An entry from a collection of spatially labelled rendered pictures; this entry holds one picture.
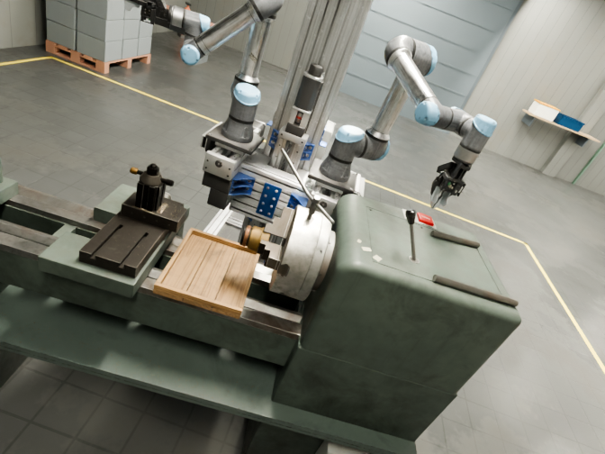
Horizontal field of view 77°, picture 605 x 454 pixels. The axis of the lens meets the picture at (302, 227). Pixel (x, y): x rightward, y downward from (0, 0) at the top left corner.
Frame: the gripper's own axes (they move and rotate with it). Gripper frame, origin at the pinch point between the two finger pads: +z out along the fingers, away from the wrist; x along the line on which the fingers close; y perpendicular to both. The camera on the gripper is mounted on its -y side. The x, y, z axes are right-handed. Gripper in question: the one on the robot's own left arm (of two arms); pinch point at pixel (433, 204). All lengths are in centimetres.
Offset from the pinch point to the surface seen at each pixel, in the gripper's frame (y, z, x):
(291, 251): 36, 16, -47
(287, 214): 17, 15, -51
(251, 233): 26, 22, -61
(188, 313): 40, 53, -73
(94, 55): -381, 113, -346
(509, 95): -798, 9, 357
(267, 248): 30, 22, -54
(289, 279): 39, 25, -45
